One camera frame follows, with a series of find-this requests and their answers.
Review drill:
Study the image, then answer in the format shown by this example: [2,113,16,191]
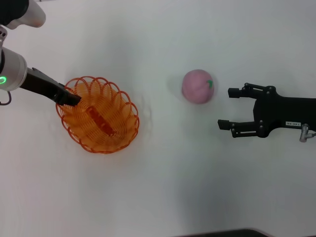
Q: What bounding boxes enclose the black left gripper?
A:
[19,67,82,107]

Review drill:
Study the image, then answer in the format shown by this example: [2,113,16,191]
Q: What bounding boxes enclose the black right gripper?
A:
[217,83,316,139]

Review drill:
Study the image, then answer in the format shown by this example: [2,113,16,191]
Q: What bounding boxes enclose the orange wire basket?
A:
[55,76,140,154]

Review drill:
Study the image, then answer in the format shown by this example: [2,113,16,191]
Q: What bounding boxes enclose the pink toy peach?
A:
[182,69,215,105]

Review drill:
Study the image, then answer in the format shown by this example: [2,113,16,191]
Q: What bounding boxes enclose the dark thin arm cable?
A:
[0,90,12,106]

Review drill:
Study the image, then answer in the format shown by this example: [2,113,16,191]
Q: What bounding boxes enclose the silver elbow cable plug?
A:
[299,123,316,143]

